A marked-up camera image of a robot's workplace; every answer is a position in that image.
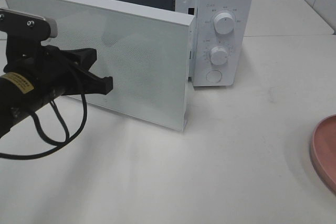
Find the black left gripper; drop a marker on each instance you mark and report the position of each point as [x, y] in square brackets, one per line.
[35, 75]

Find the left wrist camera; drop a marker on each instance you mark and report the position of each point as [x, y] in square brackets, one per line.
[21, 24]

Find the upper white power knob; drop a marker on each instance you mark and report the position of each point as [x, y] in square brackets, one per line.
[224, 22]

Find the white timer knob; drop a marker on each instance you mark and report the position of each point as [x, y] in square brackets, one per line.
[218, 55]

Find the pink plate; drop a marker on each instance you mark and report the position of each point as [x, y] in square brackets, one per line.
[322, 151]

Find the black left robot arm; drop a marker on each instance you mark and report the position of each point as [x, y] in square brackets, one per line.
[35, 75]

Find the white microwave door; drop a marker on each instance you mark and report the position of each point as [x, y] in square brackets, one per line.
[144, 49]

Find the round white door button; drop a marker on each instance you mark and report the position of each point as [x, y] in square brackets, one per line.
[214, 76]

